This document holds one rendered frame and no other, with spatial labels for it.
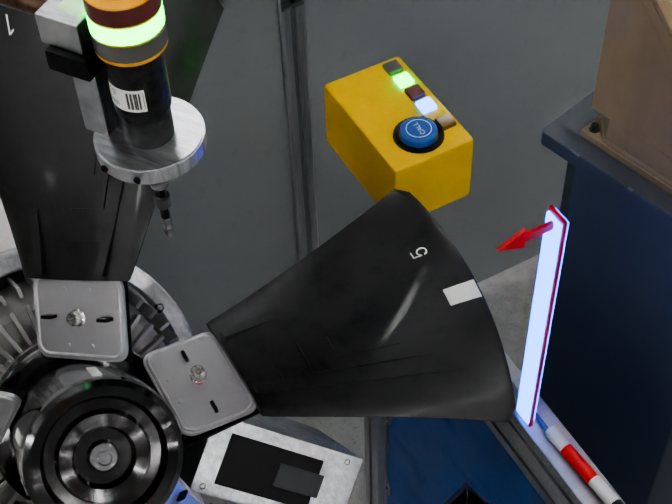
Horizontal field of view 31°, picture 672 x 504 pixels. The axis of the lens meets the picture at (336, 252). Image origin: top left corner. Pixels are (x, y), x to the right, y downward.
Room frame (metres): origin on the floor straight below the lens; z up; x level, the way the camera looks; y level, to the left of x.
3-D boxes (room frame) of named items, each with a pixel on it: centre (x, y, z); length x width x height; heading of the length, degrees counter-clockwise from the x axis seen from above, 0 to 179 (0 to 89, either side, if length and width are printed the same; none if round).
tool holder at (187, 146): (0.56, 0.12, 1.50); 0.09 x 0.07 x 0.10; 62
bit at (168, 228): (0.56, 0.11, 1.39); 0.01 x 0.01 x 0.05
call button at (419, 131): (0.94, -0.09, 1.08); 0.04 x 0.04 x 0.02
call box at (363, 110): (0.98, -0.07, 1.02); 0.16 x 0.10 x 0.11; 27
